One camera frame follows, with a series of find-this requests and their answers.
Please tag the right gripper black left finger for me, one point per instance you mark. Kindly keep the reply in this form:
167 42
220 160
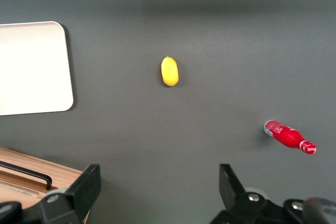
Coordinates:
84 190

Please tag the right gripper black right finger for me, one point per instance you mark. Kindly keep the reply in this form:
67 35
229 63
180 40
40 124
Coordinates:
231 192

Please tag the red coke bottle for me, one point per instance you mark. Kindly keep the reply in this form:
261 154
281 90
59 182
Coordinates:
287 136

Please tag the white rounded rectangular tray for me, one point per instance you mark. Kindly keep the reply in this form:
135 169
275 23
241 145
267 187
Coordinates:
31 69

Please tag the light wooden box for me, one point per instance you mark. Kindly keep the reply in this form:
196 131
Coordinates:
63 175

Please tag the yellow lemon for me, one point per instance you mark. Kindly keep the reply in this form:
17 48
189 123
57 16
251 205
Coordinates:
169 72

